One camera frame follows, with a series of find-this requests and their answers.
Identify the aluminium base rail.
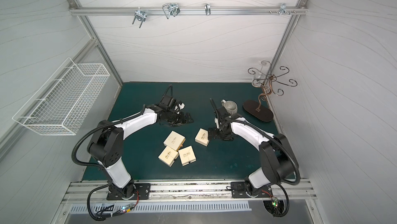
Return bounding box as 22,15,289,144
61,179,317,204

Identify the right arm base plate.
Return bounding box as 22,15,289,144
226,181,273,199

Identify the white wire basket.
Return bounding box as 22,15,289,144
12,58,110,136

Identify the cream drawer jewelry box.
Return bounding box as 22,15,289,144
195,128,209,146

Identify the grey ribbed ceramic mug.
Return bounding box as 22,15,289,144
221,99,238,115

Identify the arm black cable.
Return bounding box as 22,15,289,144
71,85,174,222
209,98,301,218

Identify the aluminium crossbar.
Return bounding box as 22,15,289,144
70,5,309,16

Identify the white slotted cable duct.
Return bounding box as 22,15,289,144
70,201,252,214

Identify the metal clamp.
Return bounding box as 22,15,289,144
132,7,147,28
269,3,296,16
162,3,181,19
204,3,211,16

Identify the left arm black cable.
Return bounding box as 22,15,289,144
71,85,174,222

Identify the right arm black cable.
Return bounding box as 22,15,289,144
209,98,301,218

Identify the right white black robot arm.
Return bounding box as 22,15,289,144
208,106,301,197

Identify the metal jewelry stand dark base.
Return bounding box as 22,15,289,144
243,61,298,122

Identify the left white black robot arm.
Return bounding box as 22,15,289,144
87,95,194,200

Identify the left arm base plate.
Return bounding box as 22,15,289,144
106,183,151,201

